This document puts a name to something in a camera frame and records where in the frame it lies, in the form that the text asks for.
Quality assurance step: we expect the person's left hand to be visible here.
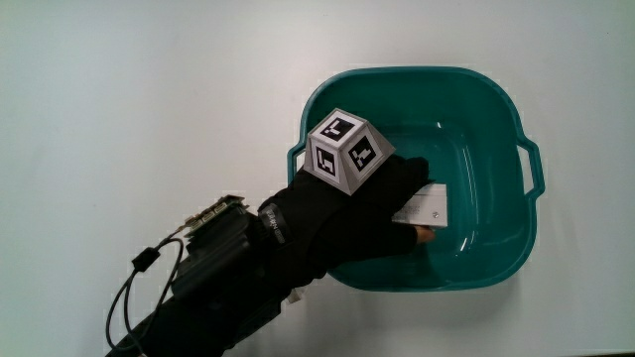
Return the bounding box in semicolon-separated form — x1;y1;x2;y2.
256;107;438;289

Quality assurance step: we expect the white milk carton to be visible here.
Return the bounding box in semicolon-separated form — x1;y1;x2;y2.
391;181;449;229

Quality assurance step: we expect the black forearm electronics module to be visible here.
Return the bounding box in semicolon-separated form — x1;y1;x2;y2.
171;194;262;301

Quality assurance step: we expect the person's left forearm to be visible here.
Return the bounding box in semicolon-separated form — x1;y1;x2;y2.
106;200;302;357

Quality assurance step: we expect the green plastic basin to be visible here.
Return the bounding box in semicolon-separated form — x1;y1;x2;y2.
286;65;546;293

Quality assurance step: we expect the black cable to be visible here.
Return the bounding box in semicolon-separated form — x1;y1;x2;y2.
104;236;186;357

